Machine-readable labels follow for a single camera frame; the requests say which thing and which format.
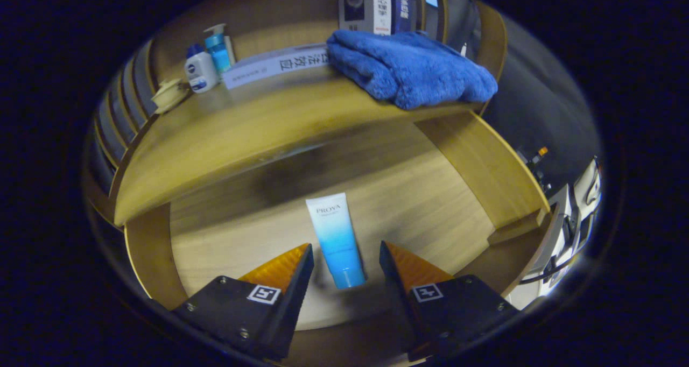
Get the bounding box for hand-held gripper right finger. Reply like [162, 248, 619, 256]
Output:
[379, 241, 520, 362]

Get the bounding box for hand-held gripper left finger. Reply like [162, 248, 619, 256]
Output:
[171, 243, 315, 362]

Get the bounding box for blue and white cosmetic tube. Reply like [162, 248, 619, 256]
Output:
[305, 193, 368, 290]

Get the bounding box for wooden drawer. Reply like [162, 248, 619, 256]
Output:
[124, 111, 552, 365]

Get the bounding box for wooden countertop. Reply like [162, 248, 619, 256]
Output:
[113, 68, 485, 228]

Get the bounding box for wooden cabinet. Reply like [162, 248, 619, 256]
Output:
[83, 0, 509, 238]

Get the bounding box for black equipment with orange part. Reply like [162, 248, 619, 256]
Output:
[517, 146, 555, 195]

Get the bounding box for white device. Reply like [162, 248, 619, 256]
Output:
[572, 157, 602, 209]

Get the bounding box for blue folded towel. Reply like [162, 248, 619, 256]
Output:
[326, 30, 498, 111]

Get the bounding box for flat white book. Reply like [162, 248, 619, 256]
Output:
[222, 43, 330, 90]

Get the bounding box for black backdrop cloth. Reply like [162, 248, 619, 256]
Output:
[420, 0, 602, 185]

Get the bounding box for cream lidded tea cup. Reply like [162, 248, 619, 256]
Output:
[151, 78, 190, 115]

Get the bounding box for white bottle with blue cap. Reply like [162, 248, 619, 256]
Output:
[184, 44, 219, 94]

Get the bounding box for blue pump bottle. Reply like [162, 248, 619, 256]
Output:
[203, 24, 236, 74]

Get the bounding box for upright dark blue book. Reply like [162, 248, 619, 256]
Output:
[390, 0, 418, 34]

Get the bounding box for upright white book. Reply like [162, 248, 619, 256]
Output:
[338, 0, 392, 36]

